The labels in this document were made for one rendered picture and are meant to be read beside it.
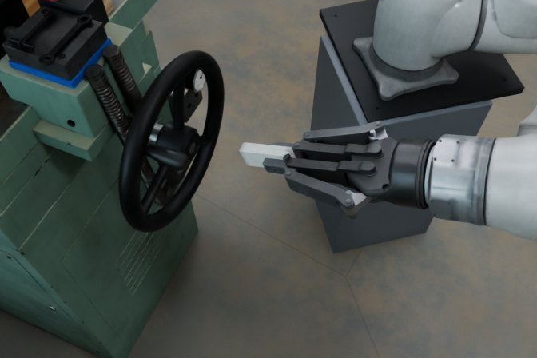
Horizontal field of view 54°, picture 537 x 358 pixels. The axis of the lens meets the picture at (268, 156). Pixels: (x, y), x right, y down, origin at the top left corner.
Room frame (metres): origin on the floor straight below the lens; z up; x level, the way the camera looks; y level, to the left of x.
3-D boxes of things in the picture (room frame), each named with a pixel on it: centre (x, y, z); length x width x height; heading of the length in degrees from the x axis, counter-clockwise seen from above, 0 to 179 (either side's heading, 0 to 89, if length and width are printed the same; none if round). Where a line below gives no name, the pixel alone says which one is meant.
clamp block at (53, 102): (0.54, 0.28, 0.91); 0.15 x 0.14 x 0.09; 157
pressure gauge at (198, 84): (0.78, 0.16, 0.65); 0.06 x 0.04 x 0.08; 157
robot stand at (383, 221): (0.86, -0.30, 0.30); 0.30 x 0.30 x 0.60; 14
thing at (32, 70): (0.54, 0.27, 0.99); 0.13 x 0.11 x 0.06; 157
